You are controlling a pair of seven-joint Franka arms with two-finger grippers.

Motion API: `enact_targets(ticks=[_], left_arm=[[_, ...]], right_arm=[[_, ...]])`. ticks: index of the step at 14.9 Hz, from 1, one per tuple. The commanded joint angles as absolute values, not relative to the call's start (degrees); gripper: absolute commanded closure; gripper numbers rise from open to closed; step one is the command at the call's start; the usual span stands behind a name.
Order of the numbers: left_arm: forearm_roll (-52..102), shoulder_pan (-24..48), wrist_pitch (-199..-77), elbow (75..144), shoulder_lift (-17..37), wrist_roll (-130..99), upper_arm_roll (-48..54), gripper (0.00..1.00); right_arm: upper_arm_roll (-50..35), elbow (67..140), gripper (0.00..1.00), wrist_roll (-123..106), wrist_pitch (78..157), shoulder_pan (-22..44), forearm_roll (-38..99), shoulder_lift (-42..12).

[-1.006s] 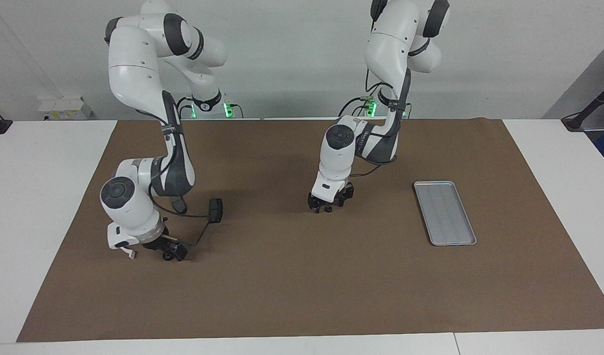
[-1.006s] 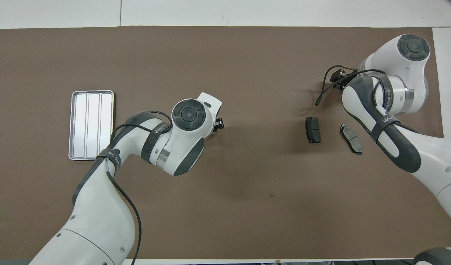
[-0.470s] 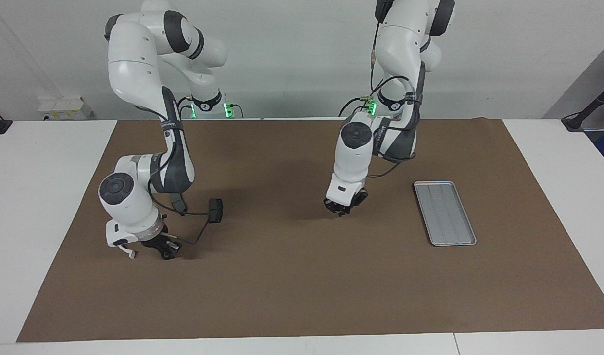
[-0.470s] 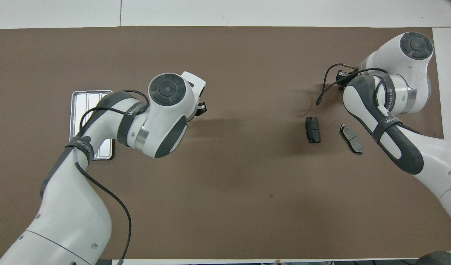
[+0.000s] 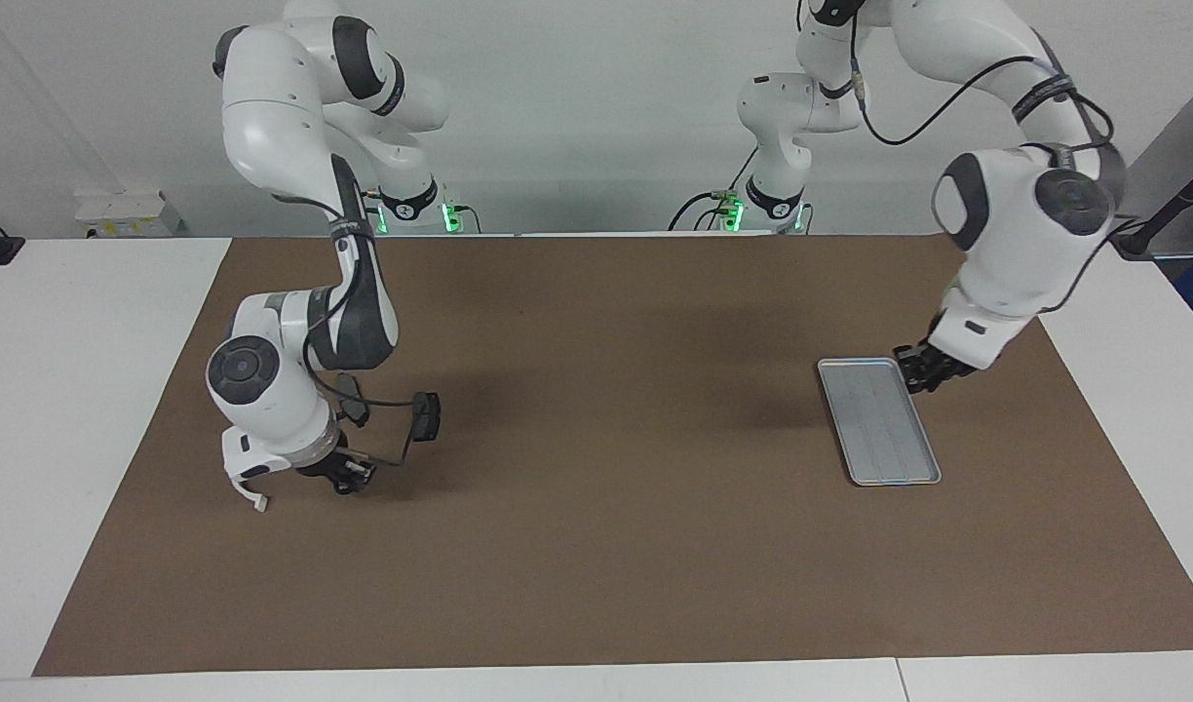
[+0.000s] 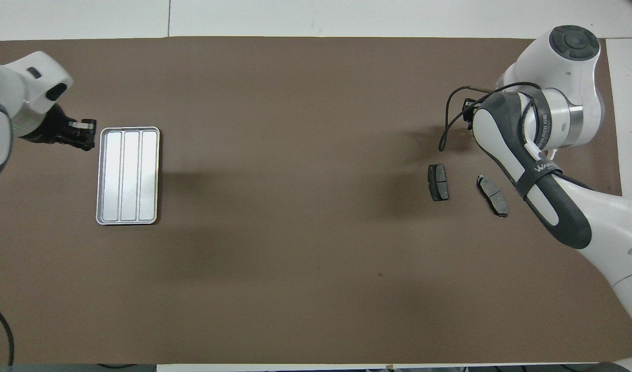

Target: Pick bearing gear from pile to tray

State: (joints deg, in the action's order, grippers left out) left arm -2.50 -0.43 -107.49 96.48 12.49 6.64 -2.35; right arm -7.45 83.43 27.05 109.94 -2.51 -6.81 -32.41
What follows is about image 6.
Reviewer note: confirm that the rectangular dark brake pad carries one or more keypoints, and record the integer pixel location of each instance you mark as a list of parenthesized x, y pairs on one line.
[(440, 181)]

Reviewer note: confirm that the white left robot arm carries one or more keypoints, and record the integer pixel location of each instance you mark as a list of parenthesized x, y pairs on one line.
[(16, 88)]

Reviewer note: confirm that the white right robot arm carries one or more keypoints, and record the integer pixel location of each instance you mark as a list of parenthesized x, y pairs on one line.
[(569, 119)]

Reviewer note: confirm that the elongated grey brake pad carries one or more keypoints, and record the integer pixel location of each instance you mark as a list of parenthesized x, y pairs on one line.
[(494, 196)]

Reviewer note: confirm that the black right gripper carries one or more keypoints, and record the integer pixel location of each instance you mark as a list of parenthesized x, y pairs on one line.
[(469, 109)]

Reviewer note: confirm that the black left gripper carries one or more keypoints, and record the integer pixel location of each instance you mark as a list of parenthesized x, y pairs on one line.
[(68, 132)]

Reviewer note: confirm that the silver metal tray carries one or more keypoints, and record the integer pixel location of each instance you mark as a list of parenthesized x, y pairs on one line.
[(130, 175)]

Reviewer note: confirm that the brown table mat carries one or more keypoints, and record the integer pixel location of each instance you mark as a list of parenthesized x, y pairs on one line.
[(295, 206)]

